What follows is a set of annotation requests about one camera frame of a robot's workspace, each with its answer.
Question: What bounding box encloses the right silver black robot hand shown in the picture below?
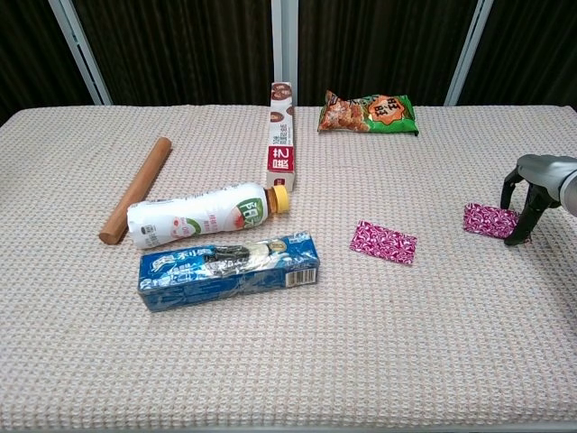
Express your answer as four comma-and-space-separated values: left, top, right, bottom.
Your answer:
500, 153, 577, 247

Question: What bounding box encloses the purple white patterned packet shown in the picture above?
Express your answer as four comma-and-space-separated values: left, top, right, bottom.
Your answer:
349, 219, 418, 266
463, 202, 520, 240

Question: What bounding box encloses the dark pleated curtain panel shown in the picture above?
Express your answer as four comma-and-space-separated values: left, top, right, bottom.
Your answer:
71, 0, 276, 107
457, 0, 577, 109
0, 0, 94, 125
297, 0, 479, 107

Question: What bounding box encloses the green orange snack bag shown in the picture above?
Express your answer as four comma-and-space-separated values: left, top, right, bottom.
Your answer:
316, 89, 419, 137

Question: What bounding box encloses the long white red baking paper box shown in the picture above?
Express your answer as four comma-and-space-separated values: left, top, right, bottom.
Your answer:
265, 81, 298, 193

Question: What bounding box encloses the pink waffle weave tablecloth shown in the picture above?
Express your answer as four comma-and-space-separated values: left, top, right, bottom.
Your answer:
0, 105, 577, 429

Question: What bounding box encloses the blue Oreo cookie box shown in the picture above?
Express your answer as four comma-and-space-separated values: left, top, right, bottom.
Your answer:
137, 231, 322, 313

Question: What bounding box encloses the white drink bottle yellow cap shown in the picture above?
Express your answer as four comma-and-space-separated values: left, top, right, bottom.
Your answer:
126, 181, 290, 251

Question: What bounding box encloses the wooden rolling pin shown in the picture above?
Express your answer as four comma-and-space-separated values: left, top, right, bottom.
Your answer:
98, 136, 173, 246

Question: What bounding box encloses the grey partition frame post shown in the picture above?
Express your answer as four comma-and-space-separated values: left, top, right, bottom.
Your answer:
444, 0, 495, 107
270, 0, 299, 107
47, 0, 113, 106

